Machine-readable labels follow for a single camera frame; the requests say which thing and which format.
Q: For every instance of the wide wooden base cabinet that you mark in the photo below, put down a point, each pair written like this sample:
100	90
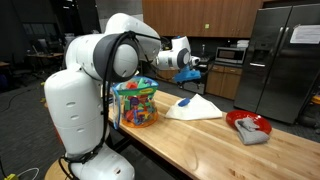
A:
223	81

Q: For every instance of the stack of white plates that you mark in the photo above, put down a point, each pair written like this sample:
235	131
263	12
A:
243	43

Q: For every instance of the white cloth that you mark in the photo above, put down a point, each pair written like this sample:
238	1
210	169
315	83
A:
200	110

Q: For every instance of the dark desk with monitors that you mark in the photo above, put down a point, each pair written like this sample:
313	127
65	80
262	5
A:
45	53

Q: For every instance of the red plate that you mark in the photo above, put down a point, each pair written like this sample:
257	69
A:
258	120

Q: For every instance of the yellow black equipment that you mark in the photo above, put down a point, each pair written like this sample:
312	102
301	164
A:
316	100

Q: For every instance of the round wooden robot base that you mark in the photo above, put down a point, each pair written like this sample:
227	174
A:
55	171

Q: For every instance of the clear bag of colourful blocks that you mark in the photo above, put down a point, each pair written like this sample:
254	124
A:
140	110

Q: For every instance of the small green sticker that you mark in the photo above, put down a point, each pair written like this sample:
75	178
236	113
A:
207	26

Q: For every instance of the yellow connector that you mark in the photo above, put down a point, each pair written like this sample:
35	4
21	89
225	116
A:
10	177

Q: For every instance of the stainless steel refrigerator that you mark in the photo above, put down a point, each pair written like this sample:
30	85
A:
280	66

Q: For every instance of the blue block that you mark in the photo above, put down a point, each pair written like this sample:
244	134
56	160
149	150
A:
184	102

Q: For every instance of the silver microwave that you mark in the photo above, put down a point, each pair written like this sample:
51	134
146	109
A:
230	55

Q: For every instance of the kitchen faucet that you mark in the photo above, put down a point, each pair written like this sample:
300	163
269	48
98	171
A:
203	49

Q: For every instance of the narrow wooden base cabinet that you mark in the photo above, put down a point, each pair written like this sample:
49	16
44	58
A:
166	74

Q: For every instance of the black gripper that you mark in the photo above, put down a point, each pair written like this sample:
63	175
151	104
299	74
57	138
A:
190	83

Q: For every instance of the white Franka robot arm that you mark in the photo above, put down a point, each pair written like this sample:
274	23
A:
80	110

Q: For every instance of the grey knitted cloth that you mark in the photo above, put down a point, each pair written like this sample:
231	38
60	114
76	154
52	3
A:
250	133

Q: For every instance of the wooden wall cabinets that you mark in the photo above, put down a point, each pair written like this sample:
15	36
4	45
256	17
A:
200	18

